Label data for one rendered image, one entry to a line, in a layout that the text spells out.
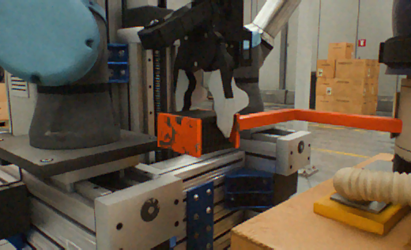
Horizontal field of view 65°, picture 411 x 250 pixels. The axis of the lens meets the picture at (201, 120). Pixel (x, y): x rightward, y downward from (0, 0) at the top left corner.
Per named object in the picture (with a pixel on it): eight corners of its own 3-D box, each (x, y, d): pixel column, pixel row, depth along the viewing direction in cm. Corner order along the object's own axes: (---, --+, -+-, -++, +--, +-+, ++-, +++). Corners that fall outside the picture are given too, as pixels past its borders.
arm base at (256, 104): (201, 111, 94) (201, 77, 92) (231, 107, 105) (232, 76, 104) (245, 116, 84) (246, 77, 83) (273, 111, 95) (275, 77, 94)
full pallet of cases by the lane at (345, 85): (360, 124, 682) (367, 38, 655) (313, 119, 749) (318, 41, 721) (375, 117, 772) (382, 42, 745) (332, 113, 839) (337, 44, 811)
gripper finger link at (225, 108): (263, 128, 46) (246, 66, 47) (235, 134, 42) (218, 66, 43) (246, 133, 48) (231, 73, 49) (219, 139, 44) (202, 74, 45)
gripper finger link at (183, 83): (206, 126, 54) (220, 73, 50) (179, 130, 50) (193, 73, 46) (194, 118, 56) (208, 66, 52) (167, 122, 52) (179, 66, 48)
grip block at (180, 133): (197, 158, 41) (197, 119, 41) (156, 146, 48) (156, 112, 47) (239, 147, 47) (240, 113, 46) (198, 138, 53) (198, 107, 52)
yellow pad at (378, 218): (382, 238, 43) (386, 202, 42) (311, 214, 50) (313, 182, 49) (440, 179, 66) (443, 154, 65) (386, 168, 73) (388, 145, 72)
